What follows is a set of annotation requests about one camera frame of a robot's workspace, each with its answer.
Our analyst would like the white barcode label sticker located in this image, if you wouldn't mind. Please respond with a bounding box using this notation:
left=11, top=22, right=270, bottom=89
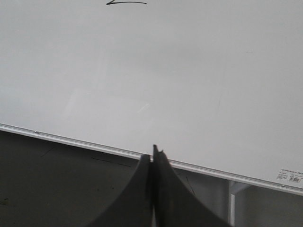
left=276, top=169, right=303, bottom=183

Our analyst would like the white whiteboard with aluminium frame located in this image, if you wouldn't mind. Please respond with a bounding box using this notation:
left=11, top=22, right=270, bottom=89
left=0, top=0, right=303, bottom=195

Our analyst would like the white table leg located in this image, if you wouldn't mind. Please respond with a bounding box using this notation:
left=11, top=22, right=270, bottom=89
left=228, top=181, right=251, bottom=227

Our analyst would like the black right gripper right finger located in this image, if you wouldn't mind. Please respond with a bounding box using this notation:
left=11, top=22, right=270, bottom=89
left=152, top=144, right=229, bottom=227

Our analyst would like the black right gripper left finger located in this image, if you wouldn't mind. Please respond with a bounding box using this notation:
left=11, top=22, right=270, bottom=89
left=89, top=155, right=153, bottom=227

